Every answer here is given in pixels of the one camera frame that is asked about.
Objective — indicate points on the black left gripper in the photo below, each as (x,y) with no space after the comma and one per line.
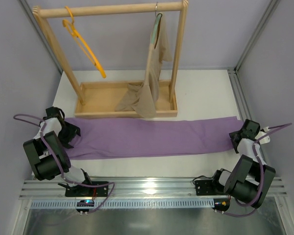
(70,132)

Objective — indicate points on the wooden clothes rack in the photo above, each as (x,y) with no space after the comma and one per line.
(98,99)

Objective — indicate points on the left aluminium frame post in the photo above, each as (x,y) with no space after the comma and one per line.
(28,12)

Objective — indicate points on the beige trousers on hanger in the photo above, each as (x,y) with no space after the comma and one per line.
(142,98)

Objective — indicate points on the slotted grey cable duct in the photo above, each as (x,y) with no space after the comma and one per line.
(159,203)

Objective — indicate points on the right aluminium frame post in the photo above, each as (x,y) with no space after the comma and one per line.
(265,18)

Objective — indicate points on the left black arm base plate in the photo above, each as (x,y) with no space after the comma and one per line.
(98,188)

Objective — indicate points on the green hanger with metal hook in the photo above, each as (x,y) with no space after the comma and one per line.
(154,33)

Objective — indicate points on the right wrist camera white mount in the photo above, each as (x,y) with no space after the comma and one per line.
(261,133)

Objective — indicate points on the aluminium mounting rail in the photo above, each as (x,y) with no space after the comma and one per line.
(124,187)

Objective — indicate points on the orange plastic hanger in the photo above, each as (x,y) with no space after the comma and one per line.
(70,27)

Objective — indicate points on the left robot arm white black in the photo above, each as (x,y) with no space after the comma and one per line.
(46,153)

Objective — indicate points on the purple trousers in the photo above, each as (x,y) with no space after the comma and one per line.
(114,138)

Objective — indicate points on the aluminium frame post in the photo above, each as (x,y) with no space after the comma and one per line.
(28,12)
(265,18)

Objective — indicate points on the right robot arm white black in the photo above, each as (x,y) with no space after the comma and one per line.
(251,177)

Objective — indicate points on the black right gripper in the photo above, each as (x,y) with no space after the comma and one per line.
(238,136)

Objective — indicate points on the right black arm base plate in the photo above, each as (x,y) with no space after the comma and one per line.
(208,188)

